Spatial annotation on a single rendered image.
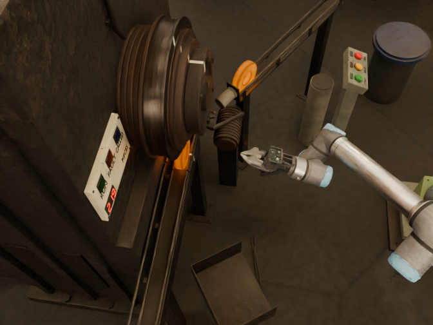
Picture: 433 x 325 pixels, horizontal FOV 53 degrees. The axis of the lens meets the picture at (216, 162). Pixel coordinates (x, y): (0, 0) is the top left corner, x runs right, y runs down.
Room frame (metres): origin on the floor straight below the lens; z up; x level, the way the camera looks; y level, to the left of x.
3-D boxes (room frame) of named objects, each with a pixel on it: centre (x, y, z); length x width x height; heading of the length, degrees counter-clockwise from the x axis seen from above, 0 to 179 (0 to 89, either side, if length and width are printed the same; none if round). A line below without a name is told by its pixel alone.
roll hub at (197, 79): (0.95, 0.03, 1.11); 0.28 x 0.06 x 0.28; 168
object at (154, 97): (0.97, 0.13, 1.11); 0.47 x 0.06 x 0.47; 168
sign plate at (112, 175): (0.66, 0.31, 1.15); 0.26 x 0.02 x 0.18; 168
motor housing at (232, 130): (1.27, -0.07, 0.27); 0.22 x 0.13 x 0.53; 168
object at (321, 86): (1.47, -0.57, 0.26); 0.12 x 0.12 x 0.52
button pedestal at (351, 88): (1.48, -0.73, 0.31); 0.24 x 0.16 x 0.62; 168
